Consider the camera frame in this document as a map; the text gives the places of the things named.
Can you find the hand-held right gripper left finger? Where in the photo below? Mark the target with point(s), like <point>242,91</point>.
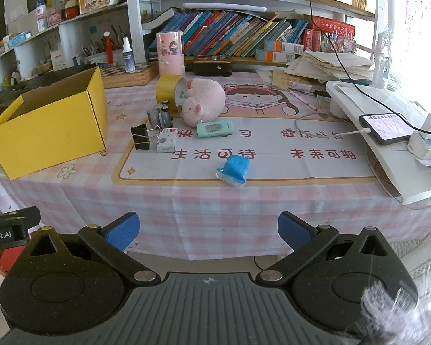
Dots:
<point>124,230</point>

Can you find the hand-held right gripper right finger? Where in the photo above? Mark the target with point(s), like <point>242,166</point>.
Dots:
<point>292,229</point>

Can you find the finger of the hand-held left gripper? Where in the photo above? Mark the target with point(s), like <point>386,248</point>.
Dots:
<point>25,215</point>

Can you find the yellow cardboard box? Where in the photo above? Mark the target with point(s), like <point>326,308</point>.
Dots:
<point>57,129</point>

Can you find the small white box red label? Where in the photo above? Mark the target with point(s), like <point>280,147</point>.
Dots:
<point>166,141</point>

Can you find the mint green plastic device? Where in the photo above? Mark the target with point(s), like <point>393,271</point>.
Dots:
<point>213,129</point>

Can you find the yellow tape roll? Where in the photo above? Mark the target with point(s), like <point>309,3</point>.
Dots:
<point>164,90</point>

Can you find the blue and white packet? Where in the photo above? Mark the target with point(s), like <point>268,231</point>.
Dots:
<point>233,170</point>

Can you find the black binder clip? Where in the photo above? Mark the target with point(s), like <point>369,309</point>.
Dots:
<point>140,138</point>

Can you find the white monitor riser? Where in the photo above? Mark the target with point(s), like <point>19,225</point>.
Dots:
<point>388,161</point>

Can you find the grey purple toy truck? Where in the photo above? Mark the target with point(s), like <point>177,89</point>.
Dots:
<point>161,115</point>

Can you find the black piano keyboard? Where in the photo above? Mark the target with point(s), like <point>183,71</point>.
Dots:
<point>7,95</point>

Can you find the grey fluffy sleeve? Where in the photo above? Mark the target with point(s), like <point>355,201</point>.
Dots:
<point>391,312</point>

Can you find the smartphone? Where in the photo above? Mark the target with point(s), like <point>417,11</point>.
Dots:
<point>388,127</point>

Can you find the wooden chessboard box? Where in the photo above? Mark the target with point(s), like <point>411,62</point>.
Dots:
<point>129,75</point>

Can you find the white power strip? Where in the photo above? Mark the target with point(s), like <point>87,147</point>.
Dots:
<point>425,147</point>

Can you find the pink plush pig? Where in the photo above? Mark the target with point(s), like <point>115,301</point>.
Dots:
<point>206,97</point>

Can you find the stack of papers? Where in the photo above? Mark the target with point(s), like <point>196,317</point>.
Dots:
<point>330,64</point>

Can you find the white spray bottle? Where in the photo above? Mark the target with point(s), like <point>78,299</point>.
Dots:
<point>128,57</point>

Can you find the white plugged charger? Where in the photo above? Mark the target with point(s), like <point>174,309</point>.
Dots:
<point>430,124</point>

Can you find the white and blue carton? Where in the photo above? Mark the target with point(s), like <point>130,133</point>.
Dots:
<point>271,56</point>
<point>283,46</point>

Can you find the white pen holder with pens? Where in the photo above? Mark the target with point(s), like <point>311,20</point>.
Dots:
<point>100,55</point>

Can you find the black and tan case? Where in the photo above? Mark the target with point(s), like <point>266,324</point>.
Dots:
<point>212,67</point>

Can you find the red bottle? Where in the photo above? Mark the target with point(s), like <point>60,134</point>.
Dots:
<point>110,48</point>

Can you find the pink cartoon cylinder humidifier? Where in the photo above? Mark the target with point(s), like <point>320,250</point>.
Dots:
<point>170,54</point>

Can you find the white shelf unit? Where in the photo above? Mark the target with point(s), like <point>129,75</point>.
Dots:
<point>68,32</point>

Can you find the red printed box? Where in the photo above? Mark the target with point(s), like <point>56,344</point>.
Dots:
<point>332,28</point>

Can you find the row of books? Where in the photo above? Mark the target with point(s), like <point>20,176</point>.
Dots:
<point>233,32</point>

